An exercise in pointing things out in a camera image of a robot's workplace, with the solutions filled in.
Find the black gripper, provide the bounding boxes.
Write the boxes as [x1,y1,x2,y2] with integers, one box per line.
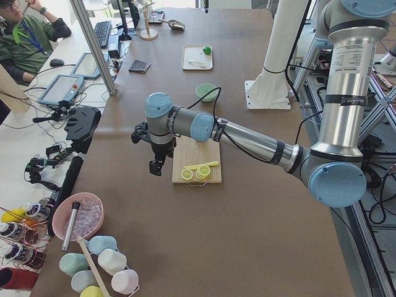
[131,122,176,176]

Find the white ceramic spoon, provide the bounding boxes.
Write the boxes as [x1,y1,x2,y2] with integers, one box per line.
[188,60,207,67]

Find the pink bowl with ice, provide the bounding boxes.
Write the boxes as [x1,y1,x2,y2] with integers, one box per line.
[52,192,105,241]

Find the light green bowl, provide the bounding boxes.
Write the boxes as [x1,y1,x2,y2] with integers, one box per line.
[196,83,219,102]

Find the bamboo cutting board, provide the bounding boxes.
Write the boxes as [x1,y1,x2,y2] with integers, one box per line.
[172,136,222,184]

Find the yellow plastic knife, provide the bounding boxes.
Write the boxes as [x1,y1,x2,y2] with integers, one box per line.
[184,161,219,170]

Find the stacked lemon slices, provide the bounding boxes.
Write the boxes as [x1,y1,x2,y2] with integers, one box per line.
[196,166,211,179]

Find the steel cylinder muddler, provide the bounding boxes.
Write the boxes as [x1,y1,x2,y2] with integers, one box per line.
[61,202,80,252]

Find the black bar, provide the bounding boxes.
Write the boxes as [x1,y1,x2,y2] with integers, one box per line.
[47,156,84,237]

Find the grey folded cloth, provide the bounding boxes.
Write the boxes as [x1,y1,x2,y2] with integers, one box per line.
[128,59,151,74]

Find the white mug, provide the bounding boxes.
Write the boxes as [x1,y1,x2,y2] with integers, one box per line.
[98,249,127,275]

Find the cream rabbit tray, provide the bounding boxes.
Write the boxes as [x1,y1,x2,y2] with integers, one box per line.
[181,45,213,71]

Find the pink mug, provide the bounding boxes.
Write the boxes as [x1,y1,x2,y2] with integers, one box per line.
[111,269,140,295]

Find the teach pendant far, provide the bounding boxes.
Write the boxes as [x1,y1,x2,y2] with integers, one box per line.
[71,53,100,80]

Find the teach pendant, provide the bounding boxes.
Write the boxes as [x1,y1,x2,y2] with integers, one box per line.
[71,53,100,80]
[37,75,84,106]

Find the teach pendant near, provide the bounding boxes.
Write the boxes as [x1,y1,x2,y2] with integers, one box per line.
[37,75,84,106]

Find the sauce bottle top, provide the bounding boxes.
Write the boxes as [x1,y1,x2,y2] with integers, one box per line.
[22,203,51,222]

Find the sauce bottle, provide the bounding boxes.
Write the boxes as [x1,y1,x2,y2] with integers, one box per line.
[22,203,51,222]
[1,222,27,241]
[1,243,34,264]

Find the green lime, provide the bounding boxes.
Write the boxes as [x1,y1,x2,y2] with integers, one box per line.
[202,46,212,56]

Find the green mug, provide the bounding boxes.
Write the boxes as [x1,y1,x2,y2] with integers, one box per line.
[59,253,88,277]

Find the wooden mug stand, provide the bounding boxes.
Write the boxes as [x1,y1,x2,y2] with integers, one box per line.
[140,1,158,40]

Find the light blue mug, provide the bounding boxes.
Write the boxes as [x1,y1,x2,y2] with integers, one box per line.
[71,270,98,293]

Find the yellow mug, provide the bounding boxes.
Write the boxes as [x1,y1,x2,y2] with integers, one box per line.
[80,286,104,297]

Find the black computer mouse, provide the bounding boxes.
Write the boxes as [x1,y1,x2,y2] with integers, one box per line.
[49,59,64,67]

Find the silver metal scoop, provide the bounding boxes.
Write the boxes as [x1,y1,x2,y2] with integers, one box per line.
[159,19,186,31]

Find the black keyboard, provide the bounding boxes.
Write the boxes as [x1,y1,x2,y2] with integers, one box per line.
[93,20,111,49]

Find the sauce bottle middle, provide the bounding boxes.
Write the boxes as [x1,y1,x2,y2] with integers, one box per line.
[1,222,27,241]

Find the sauce bottle bottom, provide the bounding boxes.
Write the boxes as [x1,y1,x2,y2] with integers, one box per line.
[1,243,34,264]

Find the seated person green shirt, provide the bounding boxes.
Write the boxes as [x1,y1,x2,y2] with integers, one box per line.
[1,1,72,86]

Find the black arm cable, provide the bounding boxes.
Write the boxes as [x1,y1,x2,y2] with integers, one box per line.
[185,86,324,165]

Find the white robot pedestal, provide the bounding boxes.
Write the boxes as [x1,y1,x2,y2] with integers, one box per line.
[245,0,310,110]

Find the aluminium frame post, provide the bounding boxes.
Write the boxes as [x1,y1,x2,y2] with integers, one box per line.
[69,0,116,95]

